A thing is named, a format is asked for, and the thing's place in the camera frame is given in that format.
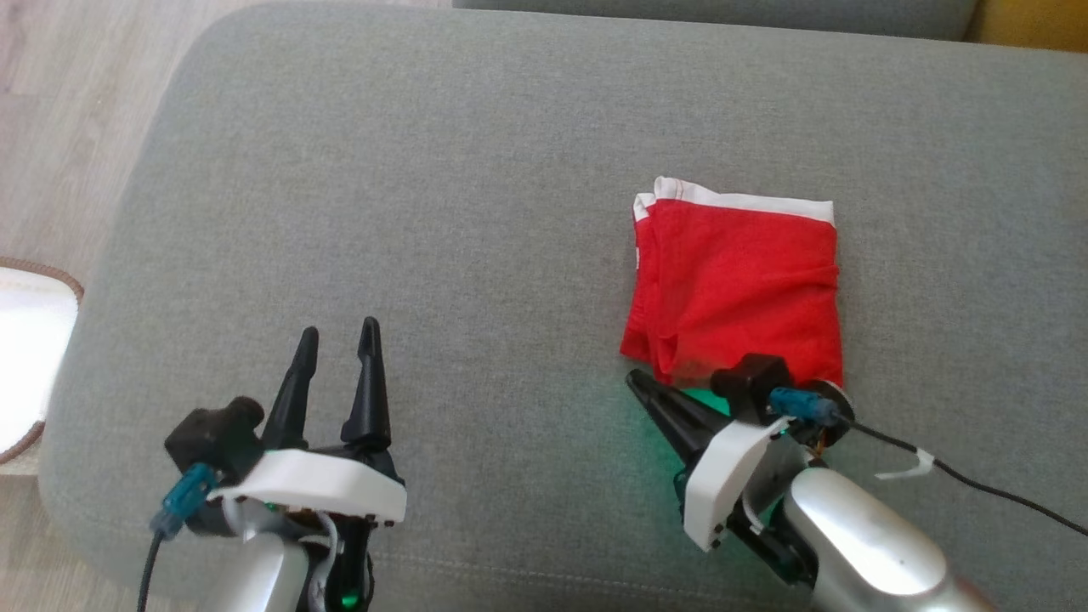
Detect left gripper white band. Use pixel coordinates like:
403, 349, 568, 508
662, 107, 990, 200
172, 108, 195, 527
207, 317, 407, 521

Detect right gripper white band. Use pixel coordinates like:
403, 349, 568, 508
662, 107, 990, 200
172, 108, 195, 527
626, 368, 817, 553

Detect red white-striped shorts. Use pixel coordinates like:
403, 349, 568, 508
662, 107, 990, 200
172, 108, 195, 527
619, 176, 845, 392

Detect grey fabric sofa seat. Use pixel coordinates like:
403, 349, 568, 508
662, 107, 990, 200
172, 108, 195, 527
38, 0, 1088, 612

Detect grey sofa back cushion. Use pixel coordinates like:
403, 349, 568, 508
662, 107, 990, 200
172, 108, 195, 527
450, 0, 983, 42

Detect yellow sofa cushion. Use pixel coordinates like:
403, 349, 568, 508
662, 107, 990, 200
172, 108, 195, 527
965, 0, 1088, 54

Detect black right cable teal plug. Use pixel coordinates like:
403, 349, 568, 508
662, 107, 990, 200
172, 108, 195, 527
769, 387, 1088, 538

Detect black cable teal plug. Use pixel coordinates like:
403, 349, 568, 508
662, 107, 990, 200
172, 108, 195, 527
769, 387, 1088, 538
136, 462, 220, 612

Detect black left cable teal plug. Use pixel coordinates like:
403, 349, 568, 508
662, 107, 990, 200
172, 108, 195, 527
136, 462, 220, 612

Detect white cable clip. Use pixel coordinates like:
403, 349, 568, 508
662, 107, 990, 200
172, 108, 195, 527
874, 450, 936, 482

